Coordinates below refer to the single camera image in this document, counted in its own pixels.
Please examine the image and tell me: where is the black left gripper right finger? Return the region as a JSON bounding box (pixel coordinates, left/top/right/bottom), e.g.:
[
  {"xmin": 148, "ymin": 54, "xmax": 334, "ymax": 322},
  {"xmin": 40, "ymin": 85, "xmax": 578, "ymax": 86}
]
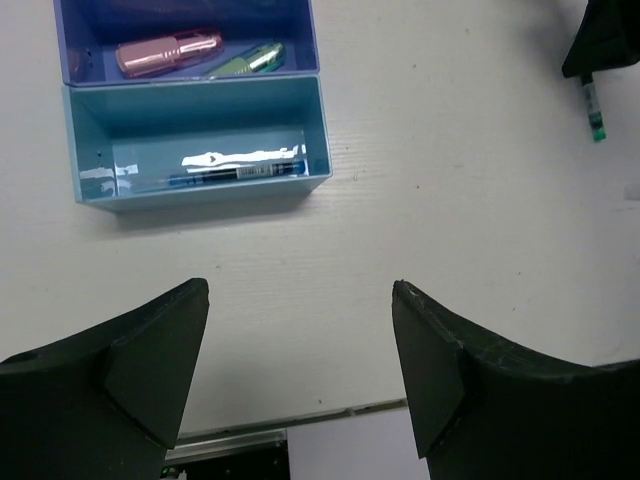
[{"xmin": 392, "ymin": 280, "xmax": 639, "ymax": 479}]

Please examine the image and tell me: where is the pink blue tiered organizer box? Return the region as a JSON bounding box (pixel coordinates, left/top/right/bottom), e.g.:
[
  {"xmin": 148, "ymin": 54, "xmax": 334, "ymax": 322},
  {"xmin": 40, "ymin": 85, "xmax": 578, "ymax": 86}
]
[{"xmin": 54, "ymin": 1, "xmax": 332, "ymax": 212}]

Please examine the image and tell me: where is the purple ink pen refill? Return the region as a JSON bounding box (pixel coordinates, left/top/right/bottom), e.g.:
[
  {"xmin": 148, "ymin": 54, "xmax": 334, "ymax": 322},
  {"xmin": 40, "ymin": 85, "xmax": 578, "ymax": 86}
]
[{"xmin": 624, "ymin": 183, "xmax": 640, "ymax": 201}]

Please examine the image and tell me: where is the green ink pen refill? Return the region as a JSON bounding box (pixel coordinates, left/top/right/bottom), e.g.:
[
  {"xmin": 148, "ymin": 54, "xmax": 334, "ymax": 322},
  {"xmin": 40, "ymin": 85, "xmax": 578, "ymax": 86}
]
[{"xmin": 580, "ymin": 74, "xmax": 607, "ymax": 143}]

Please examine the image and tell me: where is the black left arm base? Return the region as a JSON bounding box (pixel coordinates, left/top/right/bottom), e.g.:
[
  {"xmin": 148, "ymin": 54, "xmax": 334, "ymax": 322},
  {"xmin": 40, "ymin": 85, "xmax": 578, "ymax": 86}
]
[{"xmin": 160, "ymin": 428, "xmax": 291, "ymax": 479}]

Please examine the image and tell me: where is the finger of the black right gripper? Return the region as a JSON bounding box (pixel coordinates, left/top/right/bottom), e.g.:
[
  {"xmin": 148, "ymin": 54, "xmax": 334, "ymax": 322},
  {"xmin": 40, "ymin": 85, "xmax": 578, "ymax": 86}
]
[{"xmin": 562, "ymin": 0, "xmax": 639, "ymax": 78}]

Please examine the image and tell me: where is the blue ink pen refill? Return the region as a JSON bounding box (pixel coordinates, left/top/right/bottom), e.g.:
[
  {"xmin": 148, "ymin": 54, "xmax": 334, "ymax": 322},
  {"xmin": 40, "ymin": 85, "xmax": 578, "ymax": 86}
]
[{"xmin": 168, "ymin": 161, "xmax": 306, "ymax": 187}]

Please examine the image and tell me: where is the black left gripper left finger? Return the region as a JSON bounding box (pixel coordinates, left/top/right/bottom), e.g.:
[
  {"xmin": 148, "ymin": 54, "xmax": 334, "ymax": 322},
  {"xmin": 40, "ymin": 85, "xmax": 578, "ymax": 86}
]
[{"xmin": 1, "ymin": 278, "xmax": 209, "ymax": 479}]

